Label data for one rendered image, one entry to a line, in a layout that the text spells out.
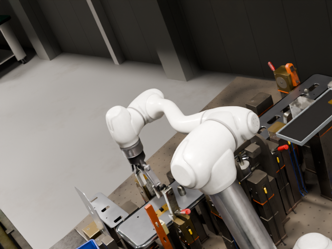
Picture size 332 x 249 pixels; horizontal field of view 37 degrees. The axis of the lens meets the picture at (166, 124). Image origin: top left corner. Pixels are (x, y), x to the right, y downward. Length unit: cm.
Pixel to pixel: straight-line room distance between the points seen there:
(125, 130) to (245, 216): 64
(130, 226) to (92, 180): 227
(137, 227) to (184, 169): 87
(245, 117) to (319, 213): 103
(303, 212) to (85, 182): 249
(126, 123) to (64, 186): 273
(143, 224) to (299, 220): 72
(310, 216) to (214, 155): 109
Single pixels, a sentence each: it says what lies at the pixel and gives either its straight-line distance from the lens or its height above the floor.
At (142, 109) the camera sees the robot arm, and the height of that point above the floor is 149.
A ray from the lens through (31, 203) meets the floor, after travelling 466.
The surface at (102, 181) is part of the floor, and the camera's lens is 442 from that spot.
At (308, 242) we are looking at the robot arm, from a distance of 181.
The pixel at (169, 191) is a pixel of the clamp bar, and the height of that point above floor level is 121.
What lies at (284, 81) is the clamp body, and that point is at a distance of 280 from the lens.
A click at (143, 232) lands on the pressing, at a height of 100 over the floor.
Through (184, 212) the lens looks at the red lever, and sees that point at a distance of 199.
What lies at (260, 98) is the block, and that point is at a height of 103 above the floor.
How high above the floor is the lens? 243
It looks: 31 degrees down
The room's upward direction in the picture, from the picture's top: 23 degrees counter-clockwise
